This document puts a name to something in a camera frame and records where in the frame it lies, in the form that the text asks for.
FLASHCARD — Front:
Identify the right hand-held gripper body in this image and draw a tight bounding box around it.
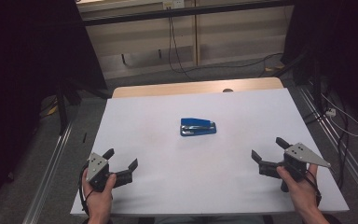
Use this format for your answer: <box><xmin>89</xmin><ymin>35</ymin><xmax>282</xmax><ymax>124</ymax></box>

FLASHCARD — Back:
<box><xmin>281</xmin><ymin>142</ymin><xmax>332</xmax><ymax>193</ymax></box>

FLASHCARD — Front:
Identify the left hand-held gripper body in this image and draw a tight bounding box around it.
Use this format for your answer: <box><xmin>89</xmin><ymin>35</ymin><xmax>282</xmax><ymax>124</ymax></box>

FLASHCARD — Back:
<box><xmin>86</xmin><ymin>152</ymin><xmax>110</xmax><ymax>192</ymax></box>

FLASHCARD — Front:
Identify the blue stapler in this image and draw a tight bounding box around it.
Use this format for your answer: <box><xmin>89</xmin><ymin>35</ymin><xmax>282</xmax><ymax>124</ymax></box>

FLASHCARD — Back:
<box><xmin>180</xmin><ymin>117</ymin><xmax>217</xmax><ymax>137</ymax></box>

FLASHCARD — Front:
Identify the person's left hand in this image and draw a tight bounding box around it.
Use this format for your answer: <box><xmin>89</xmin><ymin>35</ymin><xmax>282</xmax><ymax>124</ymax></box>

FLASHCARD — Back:
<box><xmin>82</xmin><ymin>167</ymin><xmax>117</xmax><ymax>218</ymax></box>

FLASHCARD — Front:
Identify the person's right hand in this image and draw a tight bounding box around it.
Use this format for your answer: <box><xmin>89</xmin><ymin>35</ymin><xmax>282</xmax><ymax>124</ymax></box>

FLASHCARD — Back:
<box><xmin>276</xmin><ymin>163</ymin><xmax>323</xmax><ymax>216</ymax></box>

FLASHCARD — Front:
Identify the black metal stand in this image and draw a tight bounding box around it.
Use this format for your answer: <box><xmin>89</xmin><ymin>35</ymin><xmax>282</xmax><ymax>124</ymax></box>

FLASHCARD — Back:
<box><xmin>55</xmin><ymin>78</ymin><xmax>111</xmax><ymax>136</ymax></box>
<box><xmin>273</xmin><ymin>49</ymin><xmax>324</xmax><ymax>114</ymax></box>

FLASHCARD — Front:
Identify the white table cover sheet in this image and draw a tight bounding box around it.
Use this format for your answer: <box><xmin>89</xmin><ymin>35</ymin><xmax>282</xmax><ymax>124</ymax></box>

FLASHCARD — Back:
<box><xmin>70</xmin><ymin>88</ymin><xmax>350</xmax><ymax>217</ymax></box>

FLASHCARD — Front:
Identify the yellow floor tape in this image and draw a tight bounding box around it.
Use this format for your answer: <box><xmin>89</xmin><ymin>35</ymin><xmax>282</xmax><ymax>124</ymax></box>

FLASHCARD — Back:
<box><xmin>265</xmin><ymin>63</ymin><xmax>285</xmax><ymax>73</ymax></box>
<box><xmin>45</xmin><ymin>104</ymin><xmax>59</xmax><ymax>117</ymax></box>

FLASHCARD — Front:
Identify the black curtain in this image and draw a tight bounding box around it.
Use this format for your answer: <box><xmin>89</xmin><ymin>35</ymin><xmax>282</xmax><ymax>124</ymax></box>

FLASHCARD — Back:
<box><xmin>281</xmin><ymin>0</ymin><xmax>358</xmax><ymax>132</ymax></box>
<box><xmin>0</xmin><ymin>0</ymin><xmax>108</xmax><ymax>213</ymax></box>

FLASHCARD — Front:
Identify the beige wooden cabinet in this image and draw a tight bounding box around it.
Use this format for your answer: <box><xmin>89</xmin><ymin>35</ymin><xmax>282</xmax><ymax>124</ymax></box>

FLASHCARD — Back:
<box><xmin>77</xmin><ymin>0</ymin><xmax>295</xmax><ymax>80</ymax></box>

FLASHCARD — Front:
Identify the black horizontal bar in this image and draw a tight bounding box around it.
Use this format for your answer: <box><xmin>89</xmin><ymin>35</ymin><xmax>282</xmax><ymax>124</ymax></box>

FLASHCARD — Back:
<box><xmin>82</xmin><ymin>0</ymin><xmax>295</xmax><ymax>27</ymax></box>

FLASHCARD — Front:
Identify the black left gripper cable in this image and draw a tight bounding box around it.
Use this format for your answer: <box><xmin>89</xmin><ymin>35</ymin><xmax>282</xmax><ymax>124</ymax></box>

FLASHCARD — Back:
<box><xmin>78</xmin><ymin>163</ymin><xmax>95</xmax><ymax>217</ymax></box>

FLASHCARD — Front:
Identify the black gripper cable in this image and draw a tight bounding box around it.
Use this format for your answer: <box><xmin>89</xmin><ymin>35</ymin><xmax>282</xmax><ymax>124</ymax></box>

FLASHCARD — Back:
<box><xmin>78</xmin><ymin>163</ymin><xmax>95</xmax><ymax>217</ymax></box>
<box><xmin>303</xmin><ymin>169</ymin><xmax>323</xmax><ymax>207</ymax></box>

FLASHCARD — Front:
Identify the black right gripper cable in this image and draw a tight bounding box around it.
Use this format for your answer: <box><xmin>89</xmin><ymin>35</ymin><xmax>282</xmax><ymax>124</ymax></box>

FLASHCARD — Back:
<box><xmin>303</xmin><ymin>169</ymin><xmax>323</xmax><ymax>207</ymax></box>

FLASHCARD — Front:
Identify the black floor cable bundle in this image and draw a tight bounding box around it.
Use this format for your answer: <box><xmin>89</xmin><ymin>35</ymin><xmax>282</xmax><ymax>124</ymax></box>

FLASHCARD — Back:
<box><xmin>303</xmin><ymin>90</ymin><xmax>351</xmax><ymax>189</ymax></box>

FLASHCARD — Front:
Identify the white cable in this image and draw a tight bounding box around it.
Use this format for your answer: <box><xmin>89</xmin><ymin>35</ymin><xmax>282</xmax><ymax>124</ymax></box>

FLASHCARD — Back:
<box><xmin>321</xmin><ymin>92</ymin><xmax>358</xmax><ymax>138</ymax></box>

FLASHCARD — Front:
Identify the black hanging cable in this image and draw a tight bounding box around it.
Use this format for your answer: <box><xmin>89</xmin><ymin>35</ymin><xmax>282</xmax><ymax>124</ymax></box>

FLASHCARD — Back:
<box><xmin>169</xmin><ymin>7</ymin><xmax>285</xmax><ymax>78</ymax></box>
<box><xmin>166</xmin><ymin>7</ymin><xmax>197</xmax><ymax>80</ymax></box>

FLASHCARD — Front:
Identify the white wall outlet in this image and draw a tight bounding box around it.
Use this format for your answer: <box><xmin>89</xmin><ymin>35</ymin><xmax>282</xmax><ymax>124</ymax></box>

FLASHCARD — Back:
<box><xmin>162</xmin><ymin>0</ymin><xmax>186</xmax><ymax>9</ymax></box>

